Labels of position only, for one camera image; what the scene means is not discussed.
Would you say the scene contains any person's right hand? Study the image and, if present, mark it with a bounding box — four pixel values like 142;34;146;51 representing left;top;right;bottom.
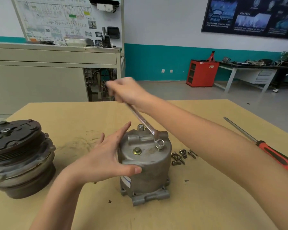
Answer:
107;76;154;111

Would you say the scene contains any person's left hand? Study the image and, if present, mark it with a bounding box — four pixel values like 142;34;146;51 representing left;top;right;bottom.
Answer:
62;121;143;188

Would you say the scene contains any grey metal compressor housing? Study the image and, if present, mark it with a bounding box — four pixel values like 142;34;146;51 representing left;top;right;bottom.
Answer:
117;124;172;207

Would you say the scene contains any silver combination wrench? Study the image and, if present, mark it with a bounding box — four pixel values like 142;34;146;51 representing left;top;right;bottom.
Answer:
125;102;165;150

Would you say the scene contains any person's right forearm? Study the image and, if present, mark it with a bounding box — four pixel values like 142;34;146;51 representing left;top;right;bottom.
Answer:
141;93;288;230

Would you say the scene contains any person's left forearm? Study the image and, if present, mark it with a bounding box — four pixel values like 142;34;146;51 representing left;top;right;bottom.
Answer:
29;169;87;230

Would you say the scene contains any white plastic bag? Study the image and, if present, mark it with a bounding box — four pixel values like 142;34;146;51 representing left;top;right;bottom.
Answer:
64;38;87;47

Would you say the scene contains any grey metal workbench cabinet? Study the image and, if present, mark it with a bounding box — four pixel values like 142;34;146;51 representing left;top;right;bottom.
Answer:
0;42;123;116

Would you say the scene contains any compressor clutch pulley assembly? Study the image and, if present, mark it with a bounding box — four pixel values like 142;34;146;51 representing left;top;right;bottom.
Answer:
0;119;57;199

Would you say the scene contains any red metal cabinet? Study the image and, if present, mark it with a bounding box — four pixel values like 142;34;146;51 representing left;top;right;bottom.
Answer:
186;59;220;88

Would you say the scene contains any white wiring diagram board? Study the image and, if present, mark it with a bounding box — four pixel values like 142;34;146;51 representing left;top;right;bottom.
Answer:
11;0;124;47

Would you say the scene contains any white framed black top table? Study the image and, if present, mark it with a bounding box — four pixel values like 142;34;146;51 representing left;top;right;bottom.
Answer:
213;60;288;94

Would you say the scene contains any pile of car parts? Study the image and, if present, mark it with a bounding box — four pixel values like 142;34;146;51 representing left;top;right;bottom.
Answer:
221;51;288;67

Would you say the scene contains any white drawer unit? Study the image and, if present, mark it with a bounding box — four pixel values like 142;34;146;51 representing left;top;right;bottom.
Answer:
253;69;278;84

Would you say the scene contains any red black handled screwdriver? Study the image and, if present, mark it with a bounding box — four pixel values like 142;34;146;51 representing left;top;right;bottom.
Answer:
223;116;288;172

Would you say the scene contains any dark wall poster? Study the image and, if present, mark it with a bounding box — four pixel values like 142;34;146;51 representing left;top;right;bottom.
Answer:
201;0;288;40

